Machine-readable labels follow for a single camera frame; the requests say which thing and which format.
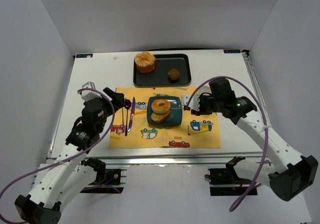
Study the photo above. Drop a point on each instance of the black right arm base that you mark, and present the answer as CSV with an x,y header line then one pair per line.
x,y
224,182

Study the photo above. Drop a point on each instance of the brown chocolate muffin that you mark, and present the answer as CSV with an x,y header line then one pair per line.
x,y
174,75

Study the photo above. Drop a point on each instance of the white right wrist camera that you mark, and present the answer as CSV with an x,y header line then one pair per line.
x,y
191,102

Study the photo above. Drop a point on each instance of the purple iridescent spoon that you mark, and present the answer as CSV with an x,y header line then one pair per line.
x,y
127,106

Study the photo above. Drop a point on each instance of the orange glazed donut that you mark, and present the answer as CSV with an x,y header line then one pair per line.
x,y
161,106

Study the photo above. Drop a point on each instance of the pale yellow mug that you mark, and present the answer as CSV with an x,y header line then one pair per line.
x,y
204,89

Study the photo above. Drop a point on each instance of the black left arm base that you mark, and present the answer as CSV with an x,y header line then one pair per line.
x,y
107,181

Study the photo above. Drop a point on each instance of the teal square plate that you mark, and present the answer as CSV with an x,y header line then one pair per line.
x,y
175,118

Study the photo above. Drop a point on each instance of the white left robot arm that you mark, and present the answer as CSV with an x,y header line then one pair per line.
x,y
72,171

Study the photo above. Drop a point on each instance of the right blue corner label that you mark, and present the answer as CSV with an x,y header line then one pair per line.
x,y
231,51

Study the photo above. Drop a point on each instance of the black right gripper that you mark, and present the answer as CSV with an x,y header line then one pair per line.
x,y
202,105

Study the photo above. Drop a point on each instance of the iridescent table knife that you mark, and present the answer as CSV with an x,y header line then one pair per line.
x,y
133,107

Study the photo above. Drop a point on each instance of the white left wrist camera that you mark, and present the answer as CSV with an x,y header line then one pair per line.
x,y
88,95

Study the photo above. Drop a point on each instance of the large orange swirl bun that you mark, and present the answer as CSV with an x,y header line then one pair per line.
x,y
145,62

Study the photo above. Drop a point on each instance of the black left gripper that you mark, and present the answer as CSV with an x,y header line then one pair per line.
x,y
116,100

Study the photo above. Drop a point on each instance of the sliced seeded bread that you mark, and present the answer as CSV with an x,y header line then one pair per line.
x,y
160,117

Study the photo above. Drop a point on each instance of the blue corner label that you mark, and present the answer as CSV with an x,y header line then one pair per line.
x,y
84,55
231,51

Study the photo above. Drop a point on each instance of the left blue corner label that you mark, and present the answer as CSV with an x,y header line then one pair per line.
x,y
84,55

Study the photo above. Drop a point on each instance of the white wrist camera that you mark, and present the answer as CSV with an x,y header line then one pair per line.
x,y
88,95
191,102

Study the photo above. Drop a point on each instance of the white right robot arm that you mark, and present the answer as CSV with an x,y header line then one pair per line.
x,y
282,168

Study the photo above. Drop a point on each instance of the yellow vehicle print placemat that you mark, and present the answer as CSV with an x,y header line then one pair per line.
x,y
193,132

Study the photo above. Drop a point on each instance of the black baking tray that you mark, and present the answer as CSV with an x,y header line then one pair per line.
x,y
159,77

